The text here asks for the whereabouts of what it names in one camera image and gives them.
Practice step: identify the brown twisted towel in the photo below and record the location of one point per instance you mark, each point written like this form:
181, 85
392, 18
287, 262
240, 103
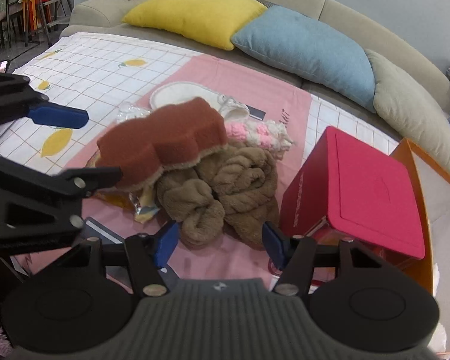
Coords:
234, 188

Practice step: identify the smartphone on stand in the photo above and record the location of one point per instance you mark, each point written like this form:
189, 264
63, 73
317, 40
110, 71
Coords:
4, 65

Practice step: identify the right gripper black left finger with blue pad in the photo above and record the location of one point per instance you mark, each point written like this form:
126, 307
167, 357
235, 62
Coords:
88, 294

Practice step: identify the black folding ladder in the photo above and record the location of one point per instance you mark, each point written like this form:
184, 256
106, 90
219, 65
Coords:
45, 16

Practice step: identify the pink white lemon tablecloth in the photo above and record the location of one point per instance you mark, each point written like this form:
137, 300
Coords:
99, 73

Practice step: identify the red lid clear box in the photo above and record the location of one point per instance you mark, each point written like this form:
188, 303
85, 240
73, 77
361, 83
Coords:
348, 190

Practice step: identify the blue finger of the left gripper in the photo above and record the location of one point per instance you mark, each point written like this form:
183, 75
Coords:
54, 115

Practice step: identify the white cotton pads bag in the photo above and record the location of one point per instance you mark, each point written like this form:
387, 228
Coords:
128, 111

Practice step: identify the light blue cushion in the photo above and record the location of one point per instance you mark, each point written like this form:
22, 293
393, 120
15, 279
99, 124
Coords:
310, 49

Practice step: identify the beige sofa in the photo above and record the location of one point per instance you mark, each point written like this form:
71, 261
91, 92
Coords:
105, 16

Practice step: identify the white round fabric pad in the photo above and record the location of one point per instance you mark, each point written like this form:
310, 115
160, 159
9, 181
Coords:
179, 92

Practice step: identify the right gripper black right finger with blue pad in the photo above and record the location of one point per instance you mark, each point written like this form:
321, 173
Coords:
352, 294

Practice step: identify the beige grey cushion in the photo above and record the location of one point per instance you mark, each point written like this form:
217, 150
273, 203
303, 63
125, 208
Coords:
407, 107

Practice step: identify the yellow cushion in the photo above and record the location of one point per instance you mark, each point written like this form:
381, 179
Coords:
209, 22

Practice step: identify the yellow snack packet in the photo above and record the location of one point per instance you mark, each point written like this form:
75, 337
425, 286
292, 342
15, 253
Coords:
142, 202

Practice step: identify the orange cardboard box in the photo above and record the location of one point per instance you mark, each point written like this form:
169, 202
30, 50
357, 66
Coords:
431, 185

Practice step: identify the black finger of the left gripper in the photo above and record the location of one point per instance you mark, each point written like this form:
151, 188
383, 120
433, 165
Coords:
86, 181

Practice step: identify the brown flower sponge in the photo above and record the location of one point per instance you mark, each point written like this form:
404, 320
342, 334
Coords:
171, 137

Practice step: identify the pink white knitted item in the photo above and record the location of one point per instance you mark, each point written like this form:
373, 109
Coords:
267, 135

